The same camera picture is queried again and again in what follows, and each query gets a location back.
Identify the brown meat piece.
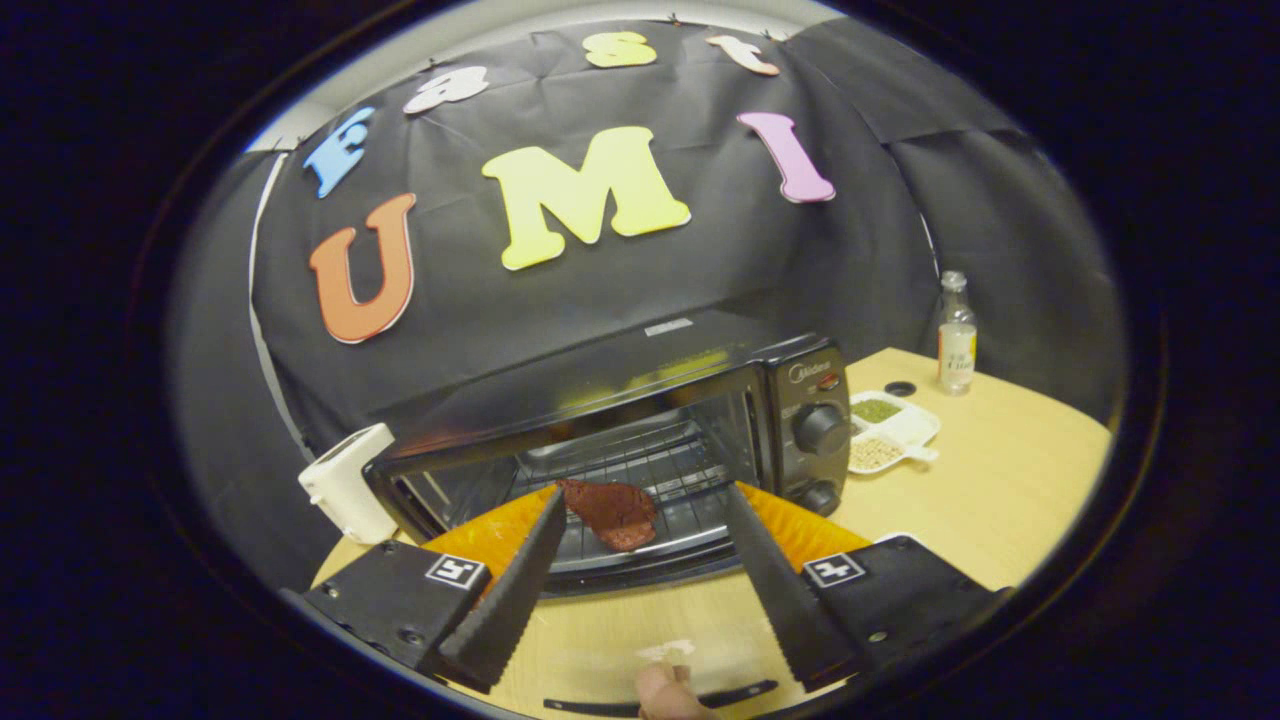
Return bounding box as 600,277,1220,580
558,478,659,553

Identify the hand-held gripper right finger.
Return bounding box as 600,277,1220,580
725,482,1011,693

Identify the black toaster oven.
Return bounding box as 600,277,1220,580
362,310,853,717

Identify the white bread toaster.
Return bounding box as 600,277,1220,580
298,423,398,544

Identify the white divided tray with beans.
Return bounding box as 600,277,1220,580
848,390,941,476

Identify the clear glass bottle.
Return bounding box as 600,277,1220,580
937,270,978,396

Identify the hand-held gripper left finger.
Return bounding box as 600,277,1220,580
280,486,569,695

